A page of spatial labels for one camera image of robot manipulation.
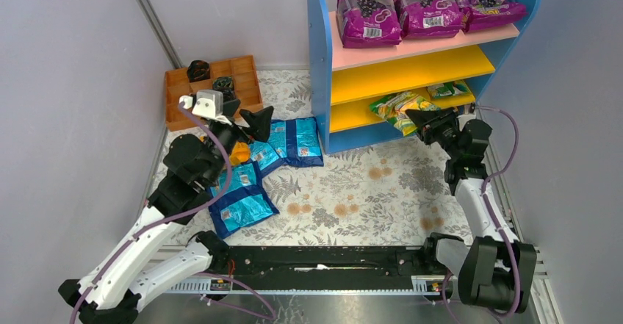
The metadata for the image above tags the large blue candy bag front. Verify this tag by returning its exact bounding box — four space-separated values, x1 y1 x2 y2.
208 162 279 239

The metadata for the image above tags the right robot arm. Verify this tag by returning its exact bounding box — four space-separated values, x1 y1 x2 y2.
406 109 537 317

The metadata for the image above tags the wooden compartment tray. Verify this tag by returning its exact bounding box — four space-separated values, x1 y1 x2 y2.
165 55 264 132

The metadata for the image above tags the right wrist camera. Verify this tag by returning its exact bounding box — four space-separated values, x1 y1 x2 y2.
458 112 477 130

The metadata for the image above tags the yellow green Fox's candy bag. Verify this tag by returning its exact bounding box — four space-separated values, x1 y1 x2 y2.
369 90 440 136

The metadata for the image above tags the blue candy bag right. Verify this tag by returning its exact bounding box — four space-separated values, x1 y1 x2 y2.
268 117 324 168

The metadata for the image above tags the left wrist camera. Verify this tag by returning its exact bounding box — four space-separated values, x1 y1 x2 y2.
179 90 233 126

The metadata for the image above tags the black tape roll back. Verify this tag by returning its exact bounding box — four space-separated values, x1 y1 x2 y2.
187 60 210 83

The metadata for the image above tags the black tape roll middle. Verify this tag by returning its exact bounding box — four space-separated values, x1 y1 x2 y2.
212 76 234 90

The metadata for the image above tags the left purple candy bag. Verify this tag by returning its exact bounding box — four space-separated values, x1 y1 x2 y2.
336 0 402 48

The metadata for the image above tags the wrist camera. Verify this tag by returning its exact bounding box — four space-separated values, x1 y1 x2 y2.
458 112 477 130
179 90 233 126

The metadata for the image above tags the blue candy bag middle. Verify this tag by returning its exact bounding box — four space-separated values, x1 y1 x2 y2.
249 141 284 178

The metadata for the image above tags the middle purple candy bag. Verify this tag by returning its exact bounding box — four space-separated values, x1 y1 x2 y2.
393 0 463 40

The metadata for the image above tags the right purple candy bag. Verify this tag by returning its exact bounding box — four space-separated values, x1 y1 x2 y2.
455 0 527 33

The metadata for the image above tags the orange mango candy bag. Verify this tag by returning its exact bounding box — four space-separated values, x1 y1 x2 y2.
198 135 251 169

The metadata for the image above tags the black tape roll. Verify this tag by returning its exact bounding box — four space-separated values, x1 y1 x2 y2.
187 60 210 83
212 76 234 90

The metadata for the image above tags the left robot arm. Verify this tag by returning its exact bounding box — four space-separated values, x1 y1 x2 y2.
58 96 274 323

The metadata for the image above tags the purple candy bag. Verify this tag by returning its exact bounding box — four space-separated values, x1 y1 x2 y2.
393 0 463 40
455 0 527 33
336 0 402 48

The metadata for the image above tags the blue shelf unit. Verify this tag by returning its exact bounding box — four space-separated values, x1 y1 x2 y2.
307 0 541 154

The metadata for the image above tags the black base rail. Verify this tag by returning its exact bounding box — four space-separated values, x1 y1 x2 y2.
208 246 447 292

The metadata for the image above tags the floral table mat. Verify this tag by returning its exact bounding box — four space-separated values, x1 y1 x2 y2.
137 70 505 248

